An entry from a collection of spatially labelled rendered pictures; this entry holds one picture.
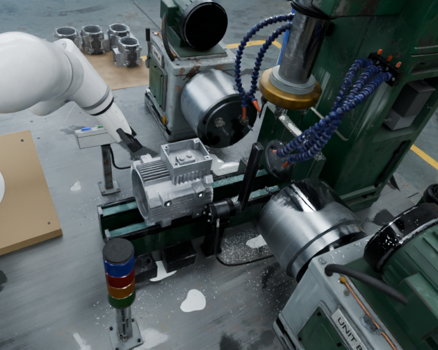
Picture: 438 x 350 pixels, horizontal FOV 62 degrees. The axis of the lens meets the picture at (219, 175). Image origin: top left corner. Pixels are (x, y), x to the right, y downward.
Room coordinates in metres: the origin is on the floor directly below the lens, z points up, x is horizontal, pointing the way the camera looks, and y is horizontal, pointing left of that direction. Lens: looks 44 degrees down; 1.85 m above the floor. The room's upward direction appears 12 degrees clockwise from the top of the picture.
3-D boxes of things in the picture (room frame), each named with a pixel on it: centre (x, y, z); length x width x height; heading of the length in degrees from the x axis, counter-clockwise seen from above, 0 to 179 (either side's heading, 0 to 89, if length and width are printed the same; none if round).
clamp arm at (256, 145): (0.75, -0.08, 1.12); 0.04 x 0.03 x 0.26; 124
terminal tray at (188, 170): (0.79, 0.10, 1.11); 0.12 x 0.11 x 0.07; 125
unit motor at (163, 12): (1.45, 0.27, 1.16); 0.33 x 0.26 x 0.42; 34
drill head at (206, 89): (1.23, 0.08, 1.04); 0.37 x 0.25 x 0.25; 34
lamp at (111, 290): (0.39, 0.16, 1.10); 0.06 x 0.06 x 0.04
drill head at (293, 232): (0.66, -0.30, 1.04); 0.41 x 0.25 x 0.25; 34
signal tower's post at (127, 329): (0.39, 0.16, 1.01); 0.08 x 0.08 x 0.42; 34
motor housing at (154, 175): (0.77, 0.14, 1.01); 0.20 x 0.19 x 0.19; 125
